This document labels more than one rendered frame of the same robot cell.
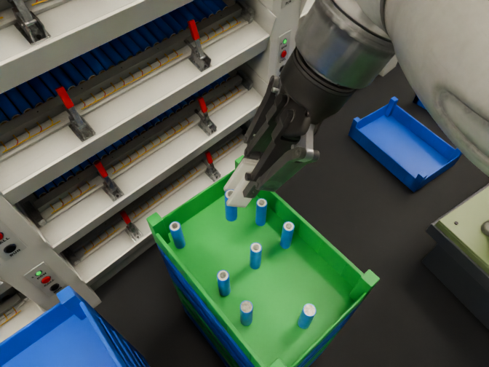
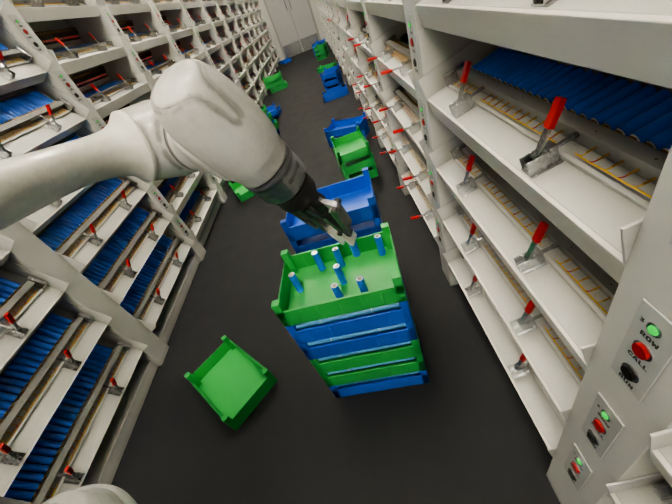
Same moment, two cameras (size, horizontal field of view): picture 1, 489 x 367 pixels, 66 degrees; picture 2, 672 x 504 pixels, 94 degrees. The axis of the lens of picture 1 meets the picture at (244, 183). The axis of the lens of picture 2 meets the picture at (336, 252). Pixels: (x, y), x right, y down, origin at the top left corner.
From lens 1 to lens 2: 0.81 m
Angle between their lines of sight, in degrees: 82
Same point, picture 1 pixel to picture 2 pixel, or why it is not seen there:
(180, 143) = (507, 297)
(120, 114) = (476, 207)
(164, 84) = (502, 233)
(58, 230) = (452, 222)
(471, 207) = not seen: outside the picture
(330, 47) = not seen: hidden behind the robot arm
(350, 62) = not seen: hidden behind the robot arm
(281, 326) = (308, 281)
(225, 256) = (359, 271)
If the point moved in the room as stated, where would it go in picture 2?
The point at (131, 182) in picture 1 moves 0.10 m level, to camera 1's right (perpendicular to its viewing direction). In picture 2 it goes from (475, 258) to (459, 285)
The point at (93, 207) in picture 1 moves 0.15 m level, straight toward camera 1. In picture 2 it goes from (462, 237) to (410, 248)
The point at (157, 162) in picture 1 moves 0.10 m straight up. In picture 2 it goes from (489, 277) to (489, 247)
